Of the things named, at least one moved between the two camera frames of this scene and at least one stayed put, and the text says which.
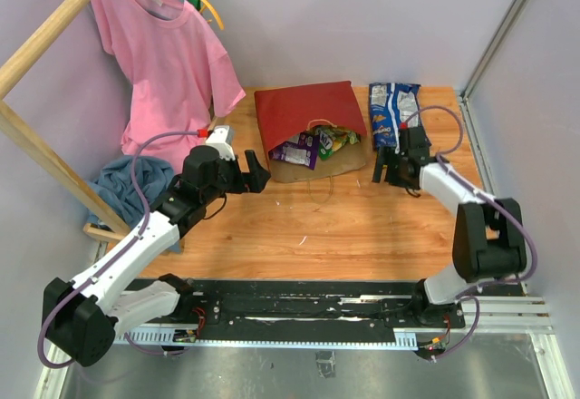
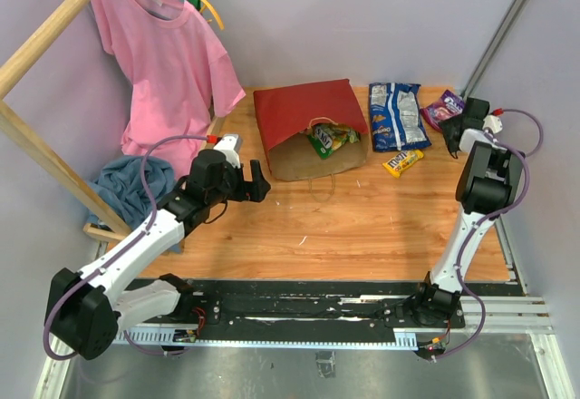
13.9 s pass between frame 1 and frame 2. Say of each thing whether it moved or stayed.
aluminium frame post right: stayed
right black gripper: moved
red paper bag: stayed
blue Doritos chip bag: stayed
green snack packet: stayed
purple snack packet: moved
